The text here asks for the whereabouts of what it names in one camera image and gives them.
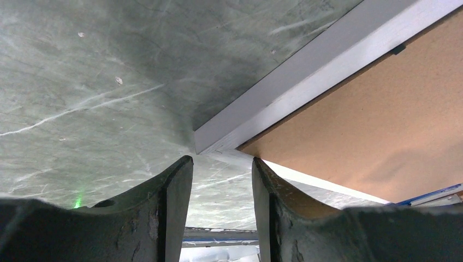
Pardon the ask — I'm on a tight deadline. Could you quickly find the blue stapler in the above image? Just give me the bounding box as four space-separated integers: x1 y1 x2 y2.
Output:
387 183 462 206

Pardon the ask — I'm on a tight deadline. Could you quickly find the brown backing board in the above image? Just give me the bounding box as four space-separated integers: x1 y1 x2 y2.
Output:
240 9 462 203

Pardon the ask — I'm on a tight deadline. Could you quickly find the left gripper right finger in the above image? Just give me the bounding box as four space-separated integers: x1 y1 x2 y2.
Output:
252 158 462 261

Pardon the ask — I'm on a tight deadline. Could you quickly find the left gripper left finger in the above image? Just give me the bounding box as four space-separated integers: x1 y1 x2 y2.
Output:
1 156 193 261

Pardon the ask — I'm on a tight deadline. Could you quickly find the white picture frame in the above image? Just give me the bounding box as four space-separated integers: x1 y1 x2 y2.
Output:
194 1 462 204

